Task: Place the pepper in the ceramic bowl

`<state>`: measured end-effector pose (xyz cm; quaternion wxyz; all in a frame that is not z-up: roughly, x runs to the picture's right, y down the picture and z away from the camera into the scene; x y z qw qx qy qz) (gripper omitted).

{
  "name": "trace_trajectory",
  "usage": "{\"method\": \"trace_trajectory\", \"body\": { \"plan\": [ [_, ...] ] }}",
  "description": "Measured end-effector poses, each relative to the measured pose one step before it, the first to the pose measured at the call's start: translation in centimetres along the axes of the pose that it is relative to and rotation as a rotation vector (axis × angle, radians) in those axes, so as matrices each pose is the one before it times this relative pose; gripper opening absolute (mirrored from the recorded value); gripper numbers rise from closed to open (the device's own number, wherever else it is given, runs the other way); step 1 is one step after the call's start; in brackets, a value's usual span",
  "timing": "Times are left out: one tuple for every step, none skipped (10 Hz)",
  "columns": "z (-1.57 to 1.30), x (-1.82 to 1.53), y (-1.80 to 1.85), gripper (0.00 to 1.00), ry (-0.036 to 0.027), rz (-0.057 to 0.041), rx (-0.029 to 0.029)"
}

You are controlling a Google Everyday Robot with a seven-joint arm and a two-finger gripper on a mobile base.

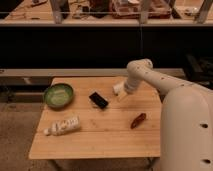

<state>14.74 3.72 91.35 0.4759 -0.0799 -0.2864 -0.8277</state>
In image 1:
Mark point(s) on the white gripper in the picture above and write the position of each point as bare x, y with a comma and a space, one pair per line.
121, 95

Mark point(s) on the black rectangular sponge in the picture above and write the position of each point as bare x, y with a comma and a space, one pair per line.
98, 100

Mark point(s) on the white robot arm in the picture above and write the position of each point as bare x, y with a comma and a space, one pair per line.
186, 128

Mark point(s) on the wooden table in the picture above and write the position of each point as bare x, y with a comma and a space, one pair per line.
104, 133

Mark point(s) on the green ceramic bowl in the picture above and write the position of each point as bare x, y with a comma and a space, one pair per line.
58, 95

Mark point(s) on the long grey shelf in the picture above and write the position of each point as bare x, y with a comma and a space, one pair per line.
61, 72

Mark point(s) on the white plastic bottle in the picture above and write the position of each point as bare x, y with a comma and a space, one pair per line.
63, 127

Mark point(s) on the white cup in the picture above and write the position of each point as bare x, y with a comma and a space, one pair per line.
117, 88

